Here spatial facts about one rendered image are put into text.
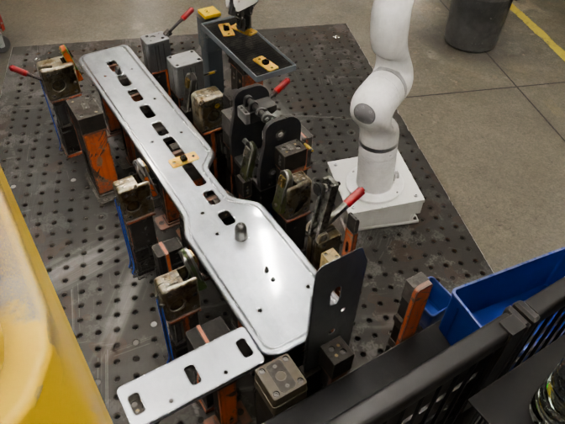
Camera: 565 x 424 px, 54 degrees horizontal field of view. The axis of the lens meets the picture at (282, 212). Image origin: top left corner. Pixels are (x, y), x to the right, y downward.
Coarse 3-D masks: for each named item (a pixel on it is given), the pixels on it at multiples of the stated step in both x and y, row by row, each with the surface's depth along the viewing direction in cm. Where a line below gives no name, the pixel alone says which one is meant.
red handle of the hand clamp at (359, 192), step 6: (354, 192) 132; (360, 192) 131; (348, 198) 132; (354, 198) 131; (342, 204) 132; (348, 204) 132; (336, 210) 132; (342, 210) 132; (330, 216) 132; (336, 216) 132; (330, 222) 132
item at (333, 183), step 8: (328, 176) 124; (320, 184) 122; (328, 184) 124; (336, 184) 122; (320, 192) 122; (328, 192) 123; (336, 192) 124; (320, 200) 128; (328, 200) 124; (320, 208) 129; (328, 208) 126; (320, 216) 130; (328, 216) 128; (312, 224) 132; (320, 224) 129; (312, 232) 134; (320, 232) 131
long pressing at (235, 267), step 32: (96, 64) 194; (128, 64) 194; (128, 96) 181; (160, 96) 181; (128, 128) 169; (192, 128) 169; (160, 160) 159; (192, 192) 150; (224, 192) 150; (192, 224) 142; (256, 224) 143; (224, 256) 135; (256, 256) 135; (288, 256) 136; (224, 288) 129; (256, 288) 129; (288, 288) 129; (256, 320) 123; (288, 320) 123
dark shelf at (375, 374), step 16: (416, 336) 118; (432, 336) 118; (384, 352) 115; (400, 352) 115; (416, 352) 115; (432, 352) 115; (368, 368) 112; (384, 368) 112; (400, 368) 112; (336, 384) 109; (352, 384) 109; (368, 384) 109; (384, 384) 110; (304, 400) 107; (320, 400) 107; (336, 400) 107; (352, 400) 107; (288, 416) 104; (304, 416) 104; (320, 416) 105
